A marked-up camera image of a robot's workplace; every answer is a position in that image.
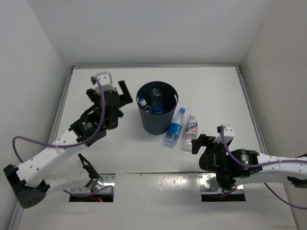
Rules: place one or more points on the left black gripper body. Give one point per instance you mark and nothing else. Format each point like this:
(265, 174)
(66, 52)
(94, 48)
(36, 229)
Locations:
(92, 94)

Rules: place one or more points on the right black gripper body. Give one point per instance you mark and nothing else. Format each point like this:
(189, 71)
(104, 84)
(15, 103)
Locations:
(216, 149)

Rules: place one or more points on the orange white label bottle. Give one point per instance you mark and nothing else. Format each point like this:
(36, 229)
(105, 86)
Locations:
(191, 131)

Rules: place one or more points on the short blue label bottle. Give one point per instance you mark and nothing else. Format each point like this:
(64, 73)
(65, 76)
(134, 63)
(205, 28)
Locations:
(157, 101)

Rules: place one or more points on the clear crushed plastic bottle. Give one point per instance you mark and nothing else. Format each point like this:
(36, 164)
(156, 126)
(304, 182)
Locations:
(145, 106)

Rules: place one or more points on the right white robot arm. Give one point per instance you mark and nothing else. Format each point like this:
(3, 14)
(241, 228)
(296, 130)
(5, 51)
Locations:
(274, 170)

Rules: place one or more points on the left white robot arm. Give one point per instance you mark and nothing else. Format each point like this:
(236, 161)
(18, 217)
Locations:
(31, 180)

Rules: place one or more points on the dark grey plastic bin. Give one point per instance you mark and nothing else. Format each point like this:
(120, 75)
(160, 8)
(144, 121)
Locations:
(153, 123)

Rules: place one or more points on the tall blue cap bottle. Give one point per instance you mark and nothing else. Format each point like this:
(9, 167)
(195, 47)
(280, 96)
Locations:
(175, 128)

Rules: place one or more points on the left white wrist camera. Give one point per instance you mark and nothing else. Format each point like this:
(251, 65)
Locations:
(105, 80)

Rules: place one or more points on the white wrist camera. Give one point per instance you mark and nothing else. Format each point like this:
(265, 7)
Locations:
(105, 80)
(228, 132)

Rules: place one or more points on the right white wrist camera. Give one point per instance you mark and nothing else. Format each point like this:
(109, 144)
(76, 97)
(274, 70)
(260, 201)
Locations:
(228, 132)

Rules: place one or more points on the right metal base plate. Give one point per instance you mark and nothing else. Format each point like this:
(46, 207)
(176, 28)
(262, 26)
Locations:
(209, 185)

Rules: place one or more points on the metal base plate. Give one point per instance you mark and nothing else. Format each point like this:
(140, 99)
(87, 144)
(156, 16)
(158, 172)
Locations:
(209, 185)
(104, 184)

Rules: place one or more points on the right aluminium frame rail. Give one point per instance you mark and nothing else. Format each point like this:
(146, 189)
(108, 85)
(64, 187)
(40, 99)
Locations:
(252, 110)

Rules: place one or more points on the aluminium frame rail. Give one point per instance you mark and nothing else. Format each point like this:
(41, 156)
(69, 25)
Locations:
(18, 211)
(252, 110)

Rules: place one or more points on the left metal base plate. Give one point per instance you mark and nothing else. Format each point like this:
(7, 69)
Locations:
(104, 184)

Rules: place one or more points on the left aluminium frame rail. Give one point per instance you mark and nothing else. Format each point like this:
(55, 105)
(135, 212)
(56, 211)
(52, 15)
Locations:
(18, 211)

